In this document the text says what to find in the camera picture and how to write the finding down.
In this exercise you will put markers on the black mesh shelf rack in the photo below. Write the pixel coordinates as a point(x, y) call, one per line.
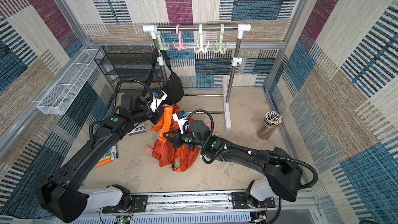
point(136, 62)

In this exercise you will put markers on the white hook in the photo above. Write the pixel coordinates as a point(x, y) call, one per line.
point(200, 48)

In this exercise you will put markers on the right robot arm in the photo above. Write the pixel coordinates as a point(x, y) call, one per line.
point(283, 175)

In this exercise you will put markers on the white and steel garment rack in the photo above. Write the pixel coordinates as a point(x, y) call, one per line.
point(236, 60)

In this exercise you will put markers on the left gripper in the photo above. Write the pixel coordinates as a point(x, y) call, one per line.
point(158, 114)

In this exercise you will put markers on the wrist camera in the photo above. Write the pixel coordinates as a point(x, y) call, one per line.
point(182, 119)
point(158, 97)

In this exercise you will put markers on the right green hook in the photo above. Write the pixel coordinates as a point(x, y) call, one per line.
point(219, 47)

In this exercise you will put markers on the silver stapler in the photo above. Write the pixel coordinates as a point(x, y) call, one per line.
point(139, 129)

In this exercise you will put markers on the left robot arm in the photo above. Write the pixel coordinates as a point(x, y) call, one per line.
point(59, 193)

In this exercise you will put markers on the green hook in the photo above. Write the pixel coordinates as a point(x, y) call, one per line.
point(219, 47)
point(162, 45)

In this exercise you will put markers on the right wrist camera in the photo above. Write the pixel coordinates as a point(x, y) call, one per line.
point(182, 119)

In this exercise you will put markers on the aluminium front rail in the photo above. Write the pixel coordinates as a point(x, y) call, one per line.
point(212, 207)

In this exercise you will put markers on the cup of coloured pencils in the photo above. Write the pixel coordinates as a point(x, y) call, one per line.
point(271, 120)

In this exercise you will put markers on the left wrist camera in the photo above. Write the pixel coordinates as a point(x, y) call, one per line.
point(158, 97)

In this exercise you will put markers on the pink sling bag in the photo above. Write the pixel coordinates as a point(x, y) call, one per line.
point(149, 148)

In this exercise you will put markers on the white wire basket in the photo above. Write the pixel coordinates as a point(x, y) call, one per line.
point(63, 93)

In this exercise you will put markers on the pink hook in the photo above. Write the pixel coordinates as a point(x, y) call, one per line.
point(180, 46)

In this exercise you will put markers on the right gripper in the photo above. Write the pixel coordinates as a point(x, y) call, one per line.
point(177, 139)

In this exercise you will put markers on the pack of highlighter markers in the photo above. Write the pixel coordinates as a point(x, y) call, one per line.
point(110, 156)

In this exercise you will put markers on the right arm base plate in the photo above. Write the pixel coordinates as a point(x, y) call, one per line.
point(240, 201)

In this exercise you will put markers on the left green hook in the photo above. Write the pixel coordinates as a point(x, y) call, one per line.
point(162, 45)

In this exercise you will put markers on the orange sling bag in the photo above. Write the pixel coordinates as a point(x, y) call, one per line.
point(167, 156)

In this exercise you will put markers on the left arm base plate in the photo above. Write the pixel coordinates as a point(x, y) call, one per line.
point(128, 205)

